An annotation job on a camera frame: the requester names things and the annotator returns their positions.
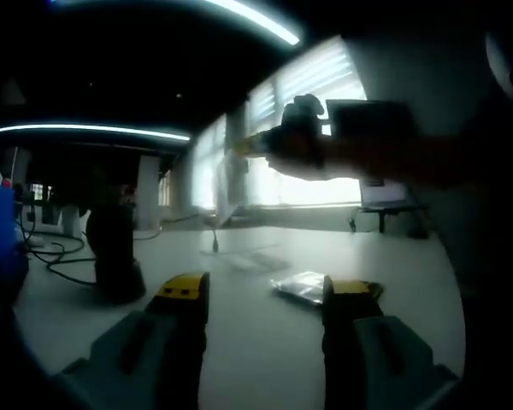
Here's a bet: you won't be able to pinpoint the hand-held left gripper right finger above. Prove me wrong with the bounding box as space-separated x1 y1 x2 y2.
321 275 461 410

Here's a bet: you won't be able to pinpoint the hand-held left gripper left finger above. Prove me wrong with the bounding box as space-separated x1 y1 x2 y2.
53 271 210 410

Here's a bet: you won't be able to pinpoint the silver foil sheet goods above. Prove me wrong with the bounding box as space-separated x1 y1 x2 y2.
269 269 326 307

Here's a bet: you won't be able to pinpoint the person's right hand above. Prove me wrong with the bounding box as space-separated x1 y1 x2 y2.
264 147 327 180

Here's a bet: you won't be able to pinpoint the window with blinds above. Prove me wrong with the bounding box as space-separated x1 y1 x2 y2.
192 36 369 210

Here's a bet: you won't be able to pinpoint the white table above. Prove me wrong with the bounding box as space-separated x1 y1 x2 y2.
12 221 467 410

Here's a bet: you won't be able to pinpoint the black barcode scanner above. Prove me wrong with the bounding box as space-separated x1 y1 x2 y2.
85 203 147 304

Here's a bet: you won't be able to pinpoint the long curved ceiling light strip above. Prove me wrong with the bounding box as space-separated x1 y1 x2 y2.
49 0 303 47

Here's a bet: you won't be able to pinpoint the white plant pot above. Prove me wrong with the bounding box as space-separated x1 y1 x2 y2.
62 203 91 239

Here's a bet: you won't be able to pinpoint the straight ceiling light strip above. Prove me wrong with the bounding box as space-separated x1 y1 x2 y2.
0 122 192 142

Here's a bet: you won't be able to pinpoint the person's dark clothing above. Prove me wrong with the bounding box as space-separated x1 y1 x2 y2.
418 127 513 377

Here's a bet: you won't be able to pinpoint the blue plastic crate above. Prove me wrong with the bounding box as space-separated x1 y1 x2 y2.
0 179 31 300

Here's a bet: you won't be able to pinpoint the black table cables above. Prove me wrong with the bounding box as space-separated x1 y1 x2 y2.
16 204 163 285

